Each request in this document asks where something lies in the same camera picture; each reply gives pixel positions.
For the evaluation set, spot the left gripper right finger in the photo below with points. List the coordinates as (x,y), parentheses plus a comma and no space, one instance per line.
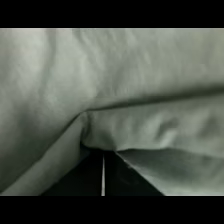
(128,181)

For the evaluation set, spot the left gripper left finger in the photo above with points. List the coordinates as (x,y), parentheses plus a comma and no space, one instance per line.
(85,180)

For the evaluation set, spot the green garment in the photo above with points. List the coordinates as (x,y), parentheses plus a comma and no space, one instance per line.
(133,83)

